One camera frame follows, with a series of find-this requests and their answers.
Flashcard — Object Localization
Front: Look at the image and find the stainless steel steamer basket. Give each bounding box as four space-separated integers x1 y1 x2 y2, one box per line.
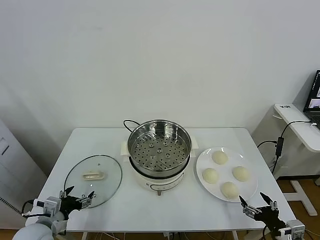
126 119 193 177

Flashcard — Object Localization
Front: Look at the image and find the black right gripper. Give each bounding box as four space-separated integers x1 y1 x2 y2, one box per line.
238 191 286 230

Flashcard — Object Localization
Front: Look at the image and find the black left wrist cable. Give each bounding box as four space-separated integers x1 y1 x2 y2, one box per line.
21 199 38 220

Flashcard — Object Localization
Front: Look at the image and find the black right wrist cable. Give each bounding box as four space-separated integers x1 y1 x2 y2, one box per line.
262 223 282 240

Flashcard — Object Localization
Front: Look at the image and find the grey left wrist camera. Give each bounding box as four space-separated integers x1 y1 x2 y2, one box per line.
37 197 62 216

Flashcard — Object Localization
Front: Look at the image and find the white electric cooking pot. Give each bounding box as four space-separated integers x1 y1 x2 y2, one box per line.
120 136 200 197

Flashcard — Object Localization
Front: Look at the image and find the white round plate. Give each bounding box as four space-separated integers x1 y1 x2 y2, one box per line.
195 146 259 203

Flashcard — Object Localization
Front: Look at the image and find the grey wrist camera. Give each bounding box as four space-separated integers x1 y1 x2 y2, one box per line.
37 197 62 216
278 219 306 240

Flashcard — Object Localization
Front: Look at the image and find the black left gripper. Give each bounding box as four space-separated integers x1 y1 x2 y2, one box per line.
59 185 97 216

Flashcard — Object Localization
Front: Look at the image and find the white side desk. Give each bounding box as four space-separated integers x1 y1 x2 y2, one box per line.
251 102 320 217

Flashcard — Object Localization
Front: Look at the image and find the white steamed baozi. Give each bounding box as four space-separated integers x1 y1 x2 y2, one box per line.
211 150 229 166
231 165 251 183
220 181 240 201
201 167 220 185

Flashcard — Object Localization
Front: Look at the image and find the black pot power cord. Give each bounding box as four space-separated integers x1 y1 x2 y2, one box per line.
122 119 141 133

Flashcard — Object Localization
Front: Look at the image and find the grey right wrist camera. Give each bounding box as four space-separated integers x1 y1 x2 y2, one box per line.
278 219 306 240

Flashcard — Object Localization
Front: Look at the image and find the glass pot lid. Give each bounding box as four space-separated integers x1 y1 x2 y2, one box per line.
63 154 123 210

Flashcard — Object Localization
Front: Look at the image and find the black laptop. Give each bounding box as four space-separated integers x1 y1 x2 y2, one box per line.
302 69 320 130

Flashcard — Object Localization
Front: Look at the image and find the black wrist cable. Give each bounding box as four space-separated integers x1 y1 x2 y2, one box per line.
21 199 38 220
262 223 282 240

